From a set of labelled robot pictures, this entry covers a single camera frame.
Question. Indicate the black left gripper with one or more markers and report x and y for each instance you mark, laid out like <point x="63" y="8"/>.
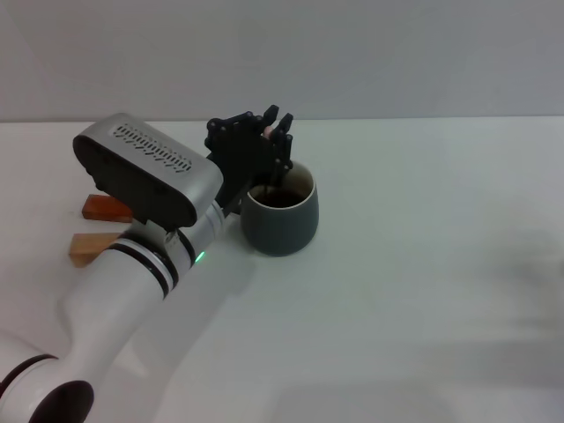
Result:
<point x="240" y="150"/>

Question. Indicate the grey ceramic coffee cup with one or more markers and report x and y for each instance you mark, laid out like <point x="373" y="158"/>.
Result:
<point x="282" y="229"/>

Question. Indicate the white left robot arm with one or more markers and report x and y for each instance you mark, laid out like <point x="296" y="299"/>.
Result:
<point x="114" y="308"/>

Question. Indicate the red-brown wooden block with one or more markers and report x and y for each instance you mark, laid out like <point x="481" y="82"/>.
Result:
<point x="99" y="207"/>

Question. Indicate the light wooden block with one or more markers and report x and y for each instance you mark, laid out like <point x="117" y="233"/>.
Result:
<point x="88" y="247"/>

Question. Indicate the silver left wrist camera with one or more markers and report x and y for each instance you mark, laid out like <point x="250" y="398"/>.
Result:
<point x="150" y="172"/>

